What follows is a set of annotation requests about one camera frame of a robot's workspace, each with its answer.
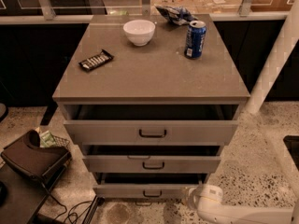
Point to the grey top drawer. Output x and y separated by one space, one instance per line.
152 125

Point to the white ceramic bowl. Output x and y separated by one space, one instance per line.
139 32

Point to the grey middle drawer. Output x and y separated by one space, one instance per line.
152 159

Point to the grey drawer cabinet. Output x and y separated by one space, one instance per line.
155 74

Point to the grey drawer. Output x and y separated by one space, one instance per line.
146 186
152 159
152 125

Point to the black snack bar packet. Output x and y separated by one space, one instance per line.
96 61

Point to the grey bottom drawer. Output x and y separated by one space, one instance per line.
146 186

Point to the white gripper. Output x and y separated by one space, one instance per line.
210 194

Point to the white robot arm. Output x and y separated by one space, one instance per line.
279 54

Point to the blue white chip bag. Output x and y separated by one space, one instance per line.
176 15

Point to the black object right edge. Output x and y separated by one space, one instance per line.
292 144

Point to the wire basket with green packet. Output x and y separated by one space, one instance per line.
47 139

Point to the blue soda can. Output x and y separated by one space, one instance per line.
195 38

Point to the glass railing with metal posts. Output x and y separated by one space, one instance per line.
81 11

